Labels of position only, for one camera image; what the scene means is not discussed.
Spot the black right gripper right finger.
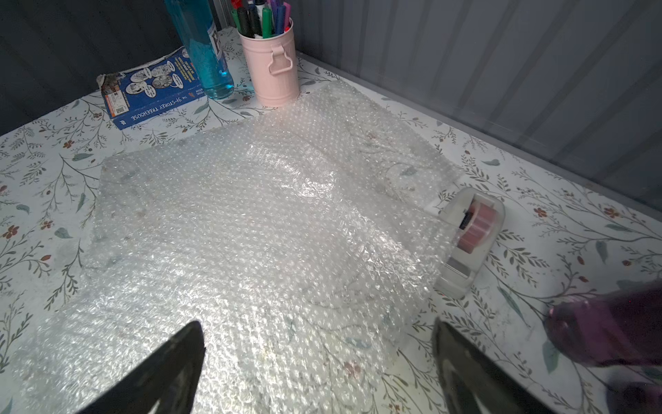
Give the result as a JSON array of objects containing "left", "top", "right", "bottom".
[{"left": 432, "top": 317, "right": 552, "bottom": 413}]

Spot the clear tape dispenser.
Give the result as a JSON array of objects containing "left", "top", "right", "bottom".
[{"left": 435, "top": 188, "right": 506, "bottom": 299}]

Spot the purple bottle left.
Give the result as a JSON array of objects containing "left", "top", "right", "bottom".
[{"left": 543, "top": 281, "right": 661, "bottom": 367}]

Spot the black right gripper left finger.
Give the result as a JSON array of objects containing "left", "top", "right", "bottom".
[{"left": 80, "top": 320, "right": 206, "bottom": 414}]

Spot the pink pen holder cup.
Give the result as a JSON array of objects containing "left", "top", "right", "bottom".
[{"left": 239, "top": 28, "right": 300, "bottom": 107}]

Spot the blue children's book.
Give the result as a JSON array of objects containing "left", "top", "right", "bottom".
[{"left": 97, "top": 47, "right": 204, "bottom": 130}]

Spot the blue glass bottle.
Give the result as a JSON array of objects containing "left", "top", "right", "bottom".
[{"left": 165, "top": 0, "right": 234, "bottom": 100}]

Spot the clear bubble wrap sheet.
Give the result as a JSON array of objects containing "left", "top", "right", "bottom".
[{"left": 11, "top": 81, "right": 460, "bottom": 413}]

